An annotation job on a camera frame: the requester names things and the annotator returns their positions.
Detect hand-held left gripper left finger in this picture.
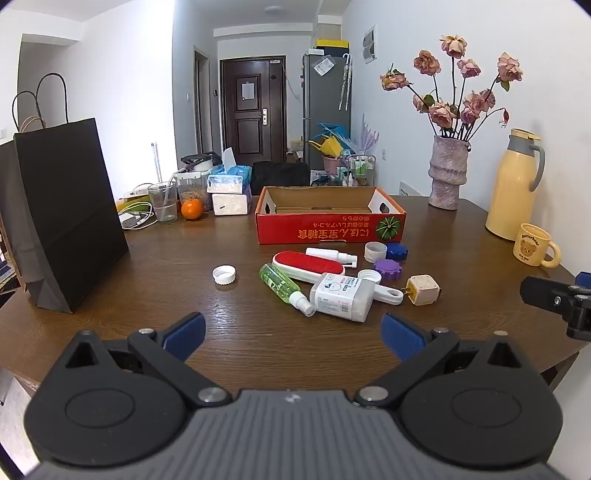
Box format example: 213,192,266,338
65,312,232,408

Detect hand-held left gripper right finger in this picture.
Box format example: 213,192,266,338
353,313,525,409

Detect beige cube charger plug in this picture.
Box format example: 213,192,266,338
405,274,440,306

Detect purple bottle cap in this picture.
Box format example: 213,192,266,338
373,258,404,283

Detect white labelled bottle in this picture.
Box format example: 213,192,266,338
308,272,377,323

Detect green spray bottle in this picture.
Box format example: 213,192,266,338
259,263,317,317

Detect white spray bottle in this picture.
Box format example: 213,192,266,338
305,247,358,268

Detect red and white lint brush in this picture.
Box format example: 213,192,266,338
272,251,404,305

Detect red cardboard box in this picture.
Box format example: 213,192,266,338
255,186,407,244

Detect yellow bear mug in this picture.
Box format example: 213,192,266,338
512,223,562,268

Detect yellow thermos jug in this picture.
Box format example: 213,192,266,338
485,128,546,241

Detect glass cup with straw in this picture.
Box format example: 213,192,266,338
148,181,178,223

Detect purple tissue pack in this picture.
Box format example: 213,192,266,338
211,185,252,217

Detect yellow packet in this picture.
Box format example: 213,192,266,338
115,196,153,213

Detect clear plastic food container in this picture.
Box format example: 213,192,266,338
174,171,214,212

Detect pink textured vase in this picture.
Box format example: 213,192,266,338
428,135,472,210

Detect blue tissue pack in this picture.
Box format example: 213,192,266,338
206,148,252,195

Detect metal storage cart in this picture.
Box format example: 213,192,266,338
339,154,377,188

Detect black paper bag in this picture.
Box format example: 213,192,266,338
12,72,130,315

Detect black folded stand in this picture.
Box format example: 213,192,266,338
180,152,222,169

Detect black folding chair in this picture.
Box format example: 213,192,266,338
250,161,310,197

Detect yellow watering can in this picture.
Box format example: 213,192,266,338
309,136,345,158

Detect purple feather decoration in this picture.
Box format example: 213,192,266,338
348,115,382,155

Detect dried pink roses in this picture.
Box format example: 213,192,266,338
380,34,524,141

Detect dark brown entrance door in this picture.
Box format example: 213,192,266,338
220,58,286,164

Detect blue plastic rack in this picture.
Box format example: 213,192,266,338
316,122,352,139

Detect grey refrigerator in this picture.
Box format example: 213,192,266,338
302,52,352,174

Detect white folded umbrella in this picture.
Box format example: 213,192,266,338
338,53,354,112

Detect white charger with cable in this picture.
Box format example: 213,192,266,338
117,210,158,230

